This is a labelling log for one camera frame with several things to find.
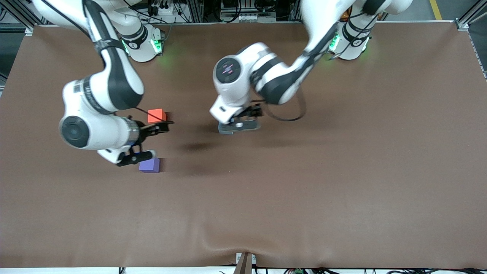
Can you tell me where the orange foam block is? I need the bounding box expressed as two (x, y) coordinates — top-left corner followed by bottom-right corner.
(148, 108), (167, 124)

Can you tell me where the purple foam block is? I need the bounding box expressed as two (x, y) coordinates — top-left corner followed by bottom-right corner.
(139, 158), (161, 174)

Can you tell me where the aluminium frame post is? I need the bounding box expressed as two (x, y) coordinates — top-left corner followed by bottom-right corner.
(455, 0), (487, 31)
(0, 0), (35, 37)

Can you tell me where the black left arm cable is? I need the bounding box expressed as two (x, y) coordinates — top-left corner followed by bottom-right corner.
(263, 87), (307, 123)

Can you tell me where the brown table cloth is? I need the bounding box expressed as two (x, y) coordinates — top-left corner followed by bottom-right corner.
(0, 21), (487, 269)

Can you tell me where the metal table edge bracket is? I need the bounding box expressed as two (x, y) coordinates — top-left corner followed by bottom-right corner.
(234, 252), (256, 274)

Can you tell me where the power strip with plugs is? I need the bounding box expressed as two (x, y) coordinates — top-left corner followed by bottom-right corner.
(148, 0), (179, 16)

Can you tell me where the white terminal block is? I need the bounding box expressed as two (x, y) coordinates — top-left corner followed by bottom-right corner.
(236, 13), (276, 22)

